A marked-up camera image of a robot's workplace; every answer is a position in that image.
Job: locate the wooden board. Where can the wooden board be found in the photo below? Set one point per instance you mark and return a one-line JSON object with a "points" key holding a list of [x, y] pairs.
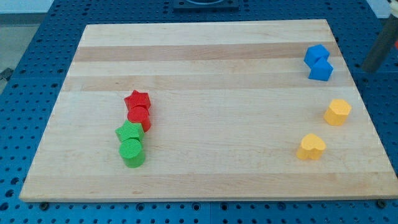
{"points": [[230, 104]]}

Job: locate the red cylinder block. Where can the red cylinder block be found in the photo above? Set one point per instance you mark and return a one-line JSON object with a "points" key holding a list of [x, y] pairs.
{"points": [[139, 114]]}

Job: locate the red star block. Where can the red star block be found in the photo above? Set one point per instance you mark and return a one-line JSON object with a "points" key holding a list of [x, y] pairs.
{"points": [[137, 98]]}

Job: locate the green star block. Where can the green star block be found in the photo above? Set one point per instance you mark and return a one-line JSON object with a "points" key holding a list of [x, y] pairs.
{"points": [[130, 130]]}

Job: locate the green cylinder block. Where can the green cylinder block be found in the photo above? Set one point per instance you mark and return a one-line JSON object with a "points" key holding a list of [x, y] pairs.
{"points": [[132, 153]]}

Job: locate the yellow heart block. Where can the yellow heart block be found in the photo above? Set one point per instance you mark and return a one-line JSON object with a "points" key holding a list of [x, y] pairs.
{"points": [[311, 147]]}

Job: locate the blue cube block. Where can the blue cube block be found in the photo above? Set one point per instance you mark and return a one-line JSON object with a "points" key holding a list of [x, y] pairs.
{"points": [[314, 53]]}

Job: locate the blue pentagon block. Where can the blue pentagon block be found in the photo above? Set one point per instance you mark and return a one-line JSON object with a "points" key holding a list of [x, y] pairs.
{"points": [[321, 70]]}

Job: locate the yellow hexagon block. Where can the yellow hexagon block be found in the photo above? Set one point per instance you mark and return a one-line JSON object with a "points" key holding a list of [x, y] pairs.
{"points": [[337, 112]]}

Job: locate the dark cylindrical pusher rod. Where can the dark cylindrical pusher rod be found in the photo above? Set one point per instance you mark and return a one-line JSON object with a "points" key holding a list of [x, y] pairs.
{"points": [[382, 46]]}

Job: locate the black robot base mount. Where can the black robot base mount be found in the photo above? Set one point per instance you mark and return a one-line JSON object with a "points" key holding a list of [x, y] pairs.
{"points": [[185, 5]]}

